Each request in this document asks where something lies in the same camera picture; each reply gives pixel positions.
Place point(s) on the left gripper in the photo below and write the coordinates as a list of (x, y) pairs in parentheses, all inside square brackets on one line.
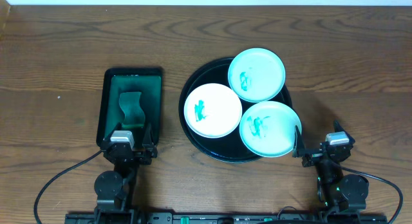
[(129, 151)]

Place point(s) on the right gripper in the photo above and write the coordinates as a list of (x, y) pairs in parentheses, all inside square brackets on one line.
[(300, 149)]

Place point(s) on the green sponge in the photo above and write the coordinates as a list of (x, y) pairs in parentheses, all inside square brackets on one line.
[(134, 116)]

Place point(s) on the mint plate front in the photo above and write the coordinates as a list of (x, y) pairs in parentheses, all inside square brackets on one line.
[(268, 129)]

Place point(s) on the mint plate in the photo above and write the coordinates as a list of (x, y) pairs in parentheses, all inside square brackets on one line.
[(256, 75), (268, 129)]

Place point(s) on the white plate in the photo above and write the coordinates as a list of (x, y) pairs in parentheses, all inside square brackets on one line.
[(212, 110)]

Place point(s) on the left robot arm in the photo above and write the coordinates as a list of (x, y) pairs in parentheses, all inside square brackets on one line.
[(115, 188)]

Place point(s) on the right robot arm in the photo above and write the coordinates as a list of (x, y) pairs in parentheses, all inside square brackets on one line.
[(344, 196)]

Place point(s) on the black rectangular water tray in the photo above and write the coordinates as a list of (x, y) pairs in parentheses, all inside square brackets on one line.
[(148, 81)]

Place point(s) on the black round tray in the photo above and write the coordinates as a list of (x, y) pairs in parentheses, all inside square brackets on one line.
[(229, 148)]

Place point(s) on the mint plate rear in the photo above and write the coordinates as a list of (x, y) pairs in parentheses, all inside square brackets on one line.
[(256, 75)]

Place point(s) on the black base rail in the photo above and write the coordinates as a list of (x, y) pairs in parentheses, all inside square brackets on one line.
[(169, 218)]

